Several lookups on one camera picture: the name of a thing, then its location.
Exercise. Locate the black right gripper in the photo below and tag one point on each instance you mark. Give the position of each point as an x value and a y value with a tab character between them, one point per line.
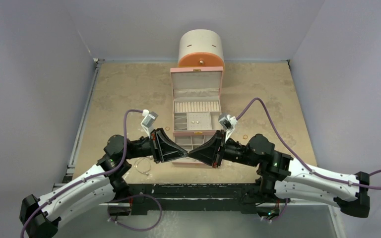
220	149

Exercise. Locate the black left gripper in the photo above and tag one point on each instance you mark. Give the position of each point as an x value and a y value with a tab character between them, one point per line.
163	148

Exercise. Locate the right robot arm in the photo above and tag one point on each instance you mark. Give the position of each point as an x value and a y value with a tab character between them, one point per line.
283	177

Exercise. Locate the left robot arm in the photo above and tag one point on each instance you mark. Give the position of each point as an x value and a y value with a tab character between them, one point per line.
103	182

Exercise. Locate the pink jewelry box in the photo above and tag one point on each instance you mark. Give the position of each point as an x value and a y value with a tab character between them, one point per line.
196	97

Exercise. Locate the pink box pull-out drawer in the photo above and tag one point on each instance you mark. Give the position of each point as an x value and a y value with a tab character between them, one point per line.
189	143

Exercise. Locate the silver pearl bangle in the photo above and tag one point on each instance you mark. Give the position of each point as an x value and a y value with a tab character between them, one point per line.
143	165

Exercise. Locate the round beige orange box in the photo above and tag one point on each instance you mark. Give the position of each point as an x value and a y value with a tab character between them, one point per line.
200	47

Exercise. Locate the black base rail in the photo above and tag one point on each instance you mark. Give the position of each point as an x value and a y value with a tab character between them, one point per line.
240	197

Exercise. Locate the aluminium frame rail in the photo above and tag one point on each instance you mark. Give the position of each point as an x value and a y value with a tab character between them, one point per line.
64	86

